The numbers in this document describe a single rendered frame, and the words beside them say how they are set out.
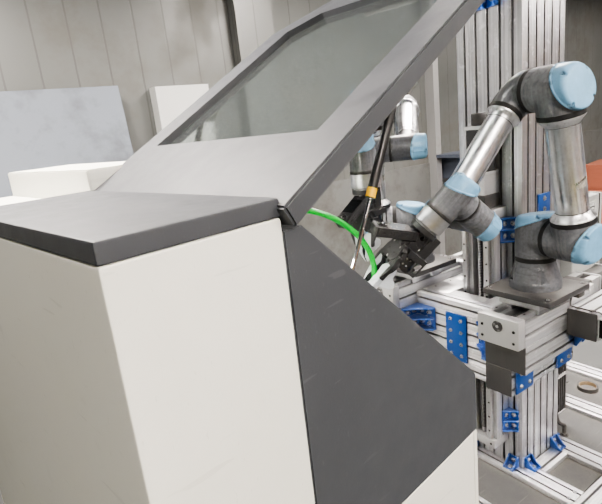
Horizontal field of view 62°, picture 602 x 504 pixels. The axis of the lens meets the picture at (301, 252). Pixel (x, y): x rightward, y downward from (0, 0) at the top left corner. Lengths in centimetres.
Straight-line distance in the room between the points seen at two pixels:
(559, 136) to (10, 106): 274
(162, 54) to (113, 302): 312
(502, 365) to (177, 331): 120
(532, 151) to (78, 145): 245
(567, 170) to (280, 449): 102
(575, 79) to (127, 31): 280
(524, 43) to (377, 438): 128
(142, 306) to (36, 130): 267
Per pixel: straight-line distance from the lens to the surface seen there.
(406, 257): 125
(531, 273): 164
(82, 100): 333
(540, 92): 143
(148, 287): 63
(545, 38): 192
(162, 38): 368
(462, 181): 123
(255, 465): 83
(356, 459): 102
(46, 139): 325
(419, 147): 150
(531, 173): 186
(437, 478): 132
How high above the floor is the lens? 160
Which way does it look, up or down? 14 degrees down
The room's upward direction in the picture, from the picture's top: 6 degrees counter-clockwise
